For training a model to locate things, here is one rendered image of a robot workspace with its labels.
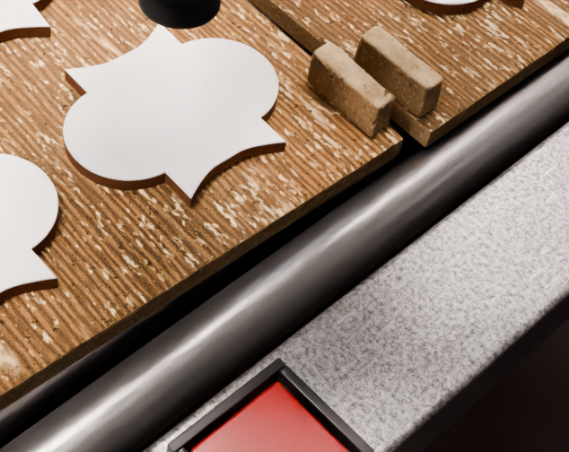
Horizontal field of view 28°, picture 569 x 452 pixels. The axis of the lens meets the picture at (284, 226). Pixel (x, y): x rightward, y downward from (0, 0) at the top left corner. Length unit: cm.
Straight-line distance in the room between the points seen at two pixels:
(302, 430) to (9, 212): 19
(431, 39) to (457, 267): 17
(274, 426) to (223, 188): 15
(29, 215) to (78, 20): 16
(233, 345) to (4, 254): 13
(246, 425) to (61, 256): 14
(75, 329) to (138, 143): 12
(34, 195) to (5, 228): 3
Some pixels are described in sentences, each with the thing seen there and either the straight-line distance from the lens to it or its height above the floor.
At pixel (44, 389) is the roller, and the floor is 91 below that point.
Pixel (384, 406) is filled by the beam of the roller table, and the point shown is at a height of 91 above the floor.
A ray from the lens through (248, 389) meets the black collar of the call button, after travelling 57.
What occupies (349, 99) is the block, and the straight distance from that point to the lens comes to 67.
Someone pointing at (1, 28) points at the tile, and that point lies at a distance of 71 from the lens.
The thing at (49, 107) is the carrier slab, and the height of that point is 94.
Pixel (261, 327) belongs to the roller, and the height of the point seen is 91.
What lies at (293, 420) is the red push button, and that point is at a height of 93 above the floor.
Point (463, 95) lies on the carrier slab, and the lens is 72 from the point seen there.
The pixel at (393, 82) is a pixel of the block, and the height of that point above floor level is 95.
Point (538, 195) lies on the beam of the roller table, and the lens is 71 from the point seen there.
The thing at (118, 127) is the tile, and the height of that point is 95.
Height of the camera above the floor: 144
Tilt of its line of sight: 53 degrees down
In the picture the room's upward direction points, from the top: 11 degrees clockwise
